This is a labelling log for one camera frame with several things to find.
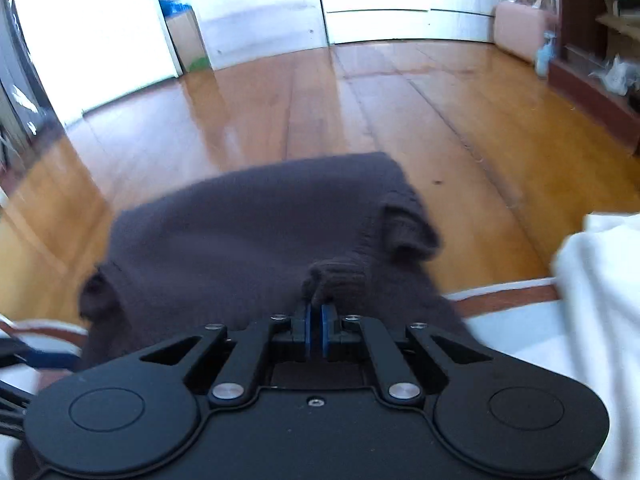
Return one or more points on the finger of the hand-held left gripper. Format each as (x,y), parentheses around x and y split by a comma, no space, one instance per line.
(55,361)

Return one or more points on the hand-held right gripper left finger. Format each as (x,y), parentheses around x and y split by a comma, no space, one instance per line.
(306,330)

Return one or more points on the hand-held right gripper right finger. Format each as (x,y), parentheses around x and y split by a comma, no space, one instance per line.
(327,330)

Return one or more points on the dark brown knit sweater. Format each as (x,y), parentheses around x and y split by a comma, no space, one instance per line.
(250,230)

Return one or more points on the plaid blanket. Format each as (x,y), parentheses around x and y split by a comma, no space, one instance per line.
(525,330)

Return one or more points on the white folded cloth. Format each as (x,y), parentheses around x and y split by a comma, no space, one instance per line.
(605,270)

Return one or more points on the cardboard box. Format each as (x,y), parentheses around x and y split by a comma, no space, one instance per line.
(187,40)

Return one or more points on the white door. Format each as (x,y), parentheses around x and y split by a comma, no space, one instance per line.
(95,35)

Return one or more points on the white wardrobe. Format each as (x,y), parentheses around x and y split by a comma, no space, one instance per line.
(425,0)

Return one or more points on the blue spray bottle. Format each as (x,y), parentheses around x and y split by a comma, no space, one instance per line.
(544,55)

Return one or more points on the pink case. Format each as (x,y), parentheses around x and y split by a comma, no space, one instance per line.
(520,27)

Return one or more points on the dark wooden shelf unit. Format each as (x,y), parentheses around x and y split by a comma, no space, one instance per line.
(595,85)

